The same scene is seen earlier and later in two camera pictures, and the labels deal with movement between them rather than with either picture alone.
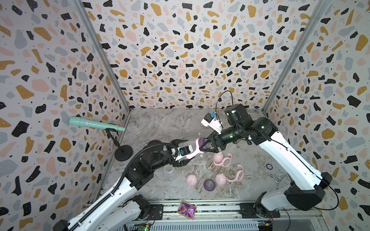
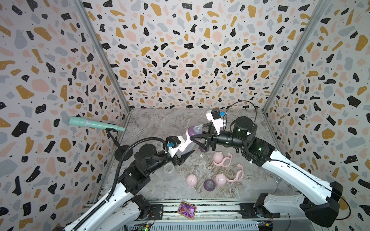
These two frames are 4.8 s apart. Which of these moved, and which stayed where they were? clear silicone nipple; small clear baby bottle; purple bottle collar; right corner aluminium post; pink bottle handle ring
Moved: pink bottle handle ring; purple bottle collar
Stayed: small clear baby bottle; right corner aluminium post; clear silicone nipple
